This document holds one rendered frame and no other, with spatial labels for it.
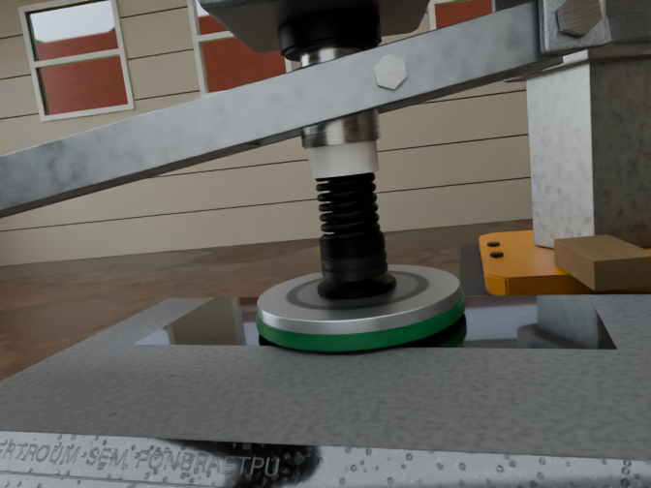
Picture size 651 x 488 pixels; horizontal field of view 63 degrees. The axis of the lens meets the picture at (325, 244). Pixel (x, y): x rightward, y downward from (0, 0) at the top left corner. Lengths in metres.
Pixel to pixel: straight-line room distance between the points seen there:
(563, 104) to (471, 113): 5.42
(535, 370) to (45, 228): 7.99
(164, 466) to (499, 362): 0.26
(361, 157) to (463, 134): 6.07
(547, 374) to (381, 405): 0.13
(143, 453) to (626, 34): 1.01
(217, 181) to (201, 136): 6.48
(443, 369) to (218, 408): 0.17
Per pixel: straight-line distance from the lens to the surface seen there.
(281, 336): 0.50
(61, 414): 0.48
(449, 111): 6.57
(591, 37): 0.50
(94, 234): 7.85
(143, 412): 0.44
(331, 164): 0.51
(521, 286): 1.04
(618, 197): 1.18
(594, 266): 0.93
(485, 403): 0.38
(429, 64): 0.49
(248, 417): 0.39
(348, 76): 0.49
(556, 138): 1.21
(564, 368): 0.44
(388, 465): 0.34
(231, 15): 0.49
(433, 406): 0.38
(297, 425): 0.37
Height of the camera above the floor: 1.04
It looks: 10 degrees down
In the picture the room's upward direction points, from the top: 7 degrees counter-clockwise
